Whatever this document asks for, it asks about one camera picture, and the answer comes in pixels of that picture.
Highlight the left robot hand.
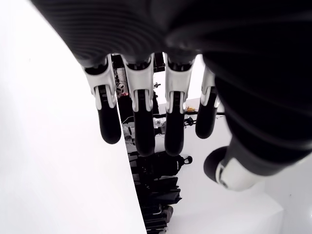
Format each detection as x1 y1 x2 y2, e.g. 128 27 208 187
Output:
30 0 312 192

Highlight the silver humanoid robot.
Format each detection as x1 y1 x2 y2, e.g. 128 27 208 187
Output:
121 114 169 147

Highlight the black backpack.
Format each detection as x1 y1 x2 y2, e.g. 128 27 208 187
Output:
128 151 193 182

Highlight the black bag pile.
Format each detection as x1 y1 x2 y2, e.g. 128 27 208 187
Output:
133 176 182 234

